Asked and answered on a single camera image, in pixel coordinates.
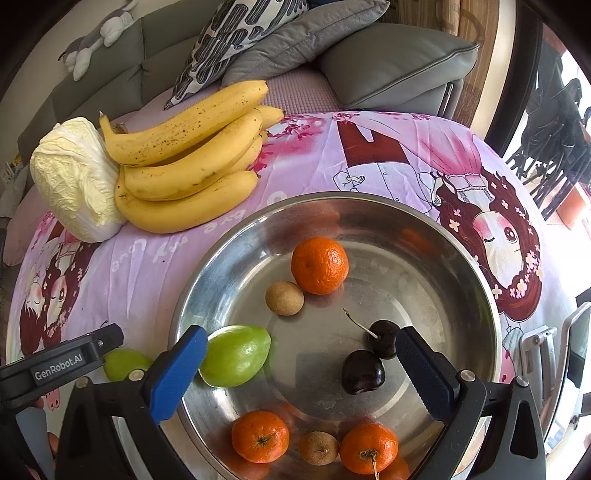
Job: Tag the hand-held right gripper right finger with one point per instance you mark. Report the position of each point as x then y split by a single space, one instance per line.
422 374

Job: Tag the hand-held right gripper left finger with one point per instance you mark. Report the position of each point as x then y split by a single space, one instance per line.
178 369

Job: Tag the dark red cherry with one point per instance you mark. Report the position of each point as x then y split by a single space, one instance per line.
362 371
385 341

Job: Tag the green pear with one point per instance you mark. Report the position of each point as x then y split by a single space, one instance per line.
122 364

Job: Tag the stainless steel bowl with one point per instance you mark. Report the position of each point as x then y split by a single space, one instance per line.
415 286

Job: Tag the mandarin orange with stem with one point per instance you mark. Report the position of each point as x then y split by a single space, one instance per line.
369 445

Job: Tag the brown longan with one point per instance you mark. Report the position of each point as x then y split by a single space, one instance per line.
284 297
318 447

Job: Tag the pink cartoon printed sheet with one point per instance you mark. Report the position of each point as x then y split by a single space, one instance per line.
152 277

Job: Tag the napa cabbage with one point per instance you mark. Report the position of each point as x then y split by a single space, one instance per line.
76 184

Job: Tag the spotted yellow banana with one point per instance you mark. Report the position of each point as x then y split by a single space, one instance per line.
184 129

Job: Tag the grey sofa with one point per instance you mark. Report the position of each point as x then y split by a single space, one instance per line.
115 78

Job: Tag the purple quilted mat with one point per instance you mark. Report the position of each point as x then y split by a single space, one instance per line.
300 94

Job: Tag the grey leather cushion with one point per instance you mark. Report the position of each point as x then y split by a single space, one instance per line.
397 64

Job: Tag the grey white plush toy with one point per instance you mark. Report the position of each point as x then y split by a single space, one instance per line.
99 37

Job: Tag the black white patterned pillow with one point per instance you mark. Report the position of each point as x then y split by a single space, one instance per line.
231 41

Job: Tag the grey fabric pillow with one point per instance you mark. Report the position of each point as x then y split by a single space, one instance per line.
295 41

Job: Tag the silver metal bracket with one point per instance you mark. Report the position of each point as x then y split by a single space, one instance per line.
538 355

